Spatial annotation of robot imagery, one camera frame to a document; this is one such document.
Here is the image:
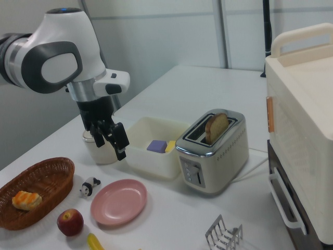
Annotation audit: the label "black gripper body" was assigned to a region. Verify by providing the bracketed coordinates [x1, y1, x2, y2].
[76, 96, 117, 131]

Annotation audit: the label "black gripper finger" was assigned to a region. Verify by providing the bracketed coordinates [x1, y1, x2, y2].
[102, 121, 130, 161]
[89, 120, 106, 148]

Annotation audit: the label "brown toast slice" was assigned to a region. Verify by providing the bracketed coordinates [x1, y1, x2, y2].
[204, 112, 229, 144]

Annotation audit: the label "cream silver toaster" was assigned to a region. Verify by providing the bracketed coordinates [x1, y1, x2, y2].
[174, 108, 250, 197]

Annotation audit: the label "cream lidded bin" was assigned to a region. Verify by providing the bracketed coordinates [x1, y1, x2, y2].
[82, 130, 119, 165]

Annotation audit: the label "purple block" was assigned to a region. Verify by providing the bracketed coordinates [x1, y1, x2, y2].
[146, 140, 167, 154]

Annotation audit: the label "white plastic container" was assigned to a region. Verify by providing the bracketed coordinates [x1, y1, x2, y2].
[124, 116, 190, 180]

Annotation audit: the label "panda toy figure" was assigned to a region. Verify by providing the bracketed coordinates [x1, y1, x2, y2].
[79, 177, 101, 197]

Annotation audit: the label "pink plate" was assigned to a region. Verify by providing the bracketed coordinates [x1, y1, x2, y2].
[90, 179, 148, 226]

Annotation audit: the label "woven brown basket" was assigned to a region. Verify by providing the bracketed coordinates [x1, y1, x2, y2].
[0, 156, 75, 231]

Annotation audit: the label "red apple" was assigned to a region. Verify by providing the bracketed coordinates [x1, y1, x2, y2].
[57, 208, 84, 237]

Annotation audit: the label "orange glazed pastry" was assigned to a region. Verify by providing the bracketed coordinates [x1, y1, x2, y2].
[11, 190, 43, 211]

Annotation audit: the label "yellow banana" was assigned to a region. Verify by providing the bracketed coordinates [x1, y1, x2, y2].
[86, 233, 105, 250]

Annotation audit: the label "metal toast rack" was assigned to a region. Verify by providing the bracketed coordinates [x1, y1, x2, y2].
[204, 214, 244, 250]

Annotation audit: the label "black pole stand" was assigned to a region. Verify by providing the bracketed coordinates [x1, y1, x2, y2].
[261, 0, 273, 78]

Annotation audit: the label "cream toy oven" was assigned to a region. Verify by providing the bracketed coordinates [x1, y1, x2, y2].
[264, 22, 333, 245]

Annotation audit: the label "white toaster cord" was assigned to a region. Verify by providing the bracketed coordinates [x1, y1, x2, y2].
[230, 155, 270, 181]

